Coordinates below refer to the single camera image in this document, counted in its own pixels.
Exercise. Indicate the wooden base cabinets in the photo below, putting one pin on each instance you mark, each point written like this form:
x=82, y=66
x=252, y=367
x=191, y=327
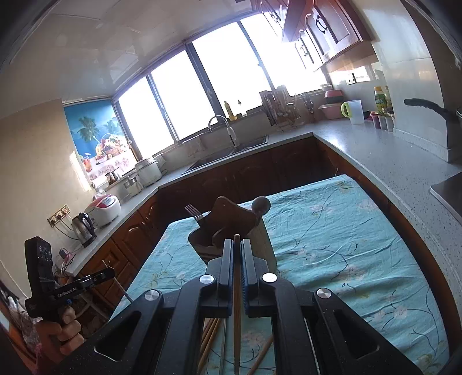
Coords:
x=234, y=173

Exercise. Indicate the palm tree printed blind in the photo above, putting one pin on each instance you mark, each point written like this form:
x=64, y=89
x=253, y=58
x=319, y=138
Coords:
x=94, y=126

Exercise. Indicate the dark round ladle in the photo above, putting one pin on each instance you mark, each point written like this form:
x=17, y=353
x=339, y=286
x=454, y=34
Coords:
x=261, y=205

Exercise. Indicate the white spice jar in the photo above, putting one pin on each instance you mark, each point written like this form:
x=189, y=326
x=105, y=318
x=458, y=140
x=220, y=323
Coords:
x=382, y=123
x=389, y=124

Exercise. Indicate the person's left hand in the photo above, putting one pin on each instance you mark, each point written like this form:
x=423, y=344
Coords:
x=66, y=331

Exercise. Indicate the steel electric kettle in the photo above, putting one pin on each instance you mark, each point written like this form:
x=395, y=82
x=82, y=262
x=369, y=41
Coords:
x=83, y=230

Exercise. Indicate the wall outlet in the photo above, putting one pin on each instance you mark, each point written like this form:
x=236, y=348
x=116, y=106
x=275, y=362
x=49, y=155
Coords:
x=352, y=78

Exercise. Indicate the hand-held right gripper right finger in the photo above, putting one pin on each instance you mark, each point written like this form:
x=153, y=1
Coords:
x=246, y=281

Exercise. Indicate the steel cooktop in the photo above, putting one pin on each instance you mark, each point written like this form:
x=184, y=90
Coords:
x=449, y=194

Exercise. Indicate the blue floral tablecloth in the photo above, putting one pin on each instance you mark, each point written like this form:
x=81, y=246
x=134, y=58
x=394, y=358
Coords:
x=325, y=234

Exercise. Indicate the white and pink rice cooker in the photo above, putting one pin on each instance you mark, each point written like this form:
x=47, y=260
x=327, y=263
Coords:
x=104, y=211

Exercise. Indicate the glass jar with lid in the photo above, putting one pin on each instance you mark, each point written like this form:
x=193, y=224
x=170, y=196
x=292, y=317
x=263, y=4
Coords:
x=131, y=185

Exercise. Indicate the yellow detergent bottle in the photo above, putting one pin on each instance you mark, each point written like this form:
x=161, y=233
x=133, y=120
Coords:
x=230, y=112

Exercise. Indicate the dark red spice jar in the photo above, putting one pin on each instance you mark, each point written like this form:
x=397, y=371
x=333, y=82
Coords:
x=375, y=120

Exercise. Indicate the chrome faucet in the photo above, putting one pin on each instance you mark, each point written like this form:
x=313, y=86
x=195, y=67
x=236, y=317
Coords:
x=225, y=128

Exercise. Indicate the wooden utensil holder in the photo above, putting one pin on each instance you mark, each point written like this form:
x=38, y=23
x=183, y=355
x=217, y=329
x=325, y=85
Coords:
x=260, y=238

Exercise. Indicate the steel kitchen sink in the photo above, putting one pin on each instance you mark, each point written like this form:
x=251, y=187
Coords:
x=223, y=153

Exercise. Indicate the wooden chopstick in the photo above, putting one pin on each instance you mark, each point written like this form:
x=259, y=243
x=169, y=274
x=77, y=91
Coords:
x=213, y=339
x=261, y=355
x=205, y=346
x=237, y=342

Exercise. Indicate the thin metal utensil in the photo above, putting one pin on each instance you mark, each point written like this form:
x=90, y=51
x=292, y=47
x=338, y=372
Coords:
x=126, y=295

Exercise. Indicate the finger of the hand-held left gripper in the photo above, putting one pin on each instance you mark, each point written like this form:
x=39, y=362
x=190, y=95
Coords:
x=95, y=277

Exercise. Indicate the kitchen window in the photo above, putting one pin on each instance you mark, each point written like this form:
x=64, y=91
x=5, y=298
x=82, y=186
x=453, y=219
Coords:
x=202, y=90

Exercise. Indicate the pink plastic basin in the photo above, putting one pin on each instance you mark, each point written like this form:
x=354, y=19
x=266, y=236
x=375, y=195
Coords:
x=330, y=111

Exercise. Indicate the pink lidded container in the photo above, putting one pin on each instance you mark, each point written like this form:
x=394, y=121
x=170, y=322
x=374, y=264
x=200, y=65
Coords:
x=334, y=96

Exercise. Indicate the white bowl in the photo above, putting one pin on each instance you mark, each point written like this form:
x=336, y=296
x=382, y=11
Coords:
x=327, y=87

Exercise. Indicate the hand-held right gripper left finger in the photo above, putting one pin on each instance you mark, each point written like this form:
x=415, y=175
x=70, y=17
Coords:
x=227, y=274

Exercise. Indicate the white cooking pot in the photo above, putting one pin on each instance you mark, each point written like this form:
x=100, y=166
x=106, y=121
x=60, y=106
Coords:
x=148, y=173

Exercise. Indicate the wooden wall cabinets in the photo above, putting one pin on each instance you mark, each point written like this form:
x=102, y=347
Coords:
x=325, y=29

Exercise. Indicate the metal fork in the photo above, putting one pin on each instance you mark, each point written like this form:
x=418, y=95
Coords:
x=193, y=212

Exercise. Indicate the yellow oil bottle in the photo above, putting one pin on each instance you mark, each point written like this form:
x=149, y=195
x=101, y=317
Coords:
x=379, y=101

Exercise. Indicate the wall socket strip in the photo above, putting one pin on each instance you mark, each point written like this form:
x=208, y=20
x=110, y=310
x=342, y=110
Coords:
x=58, y=215

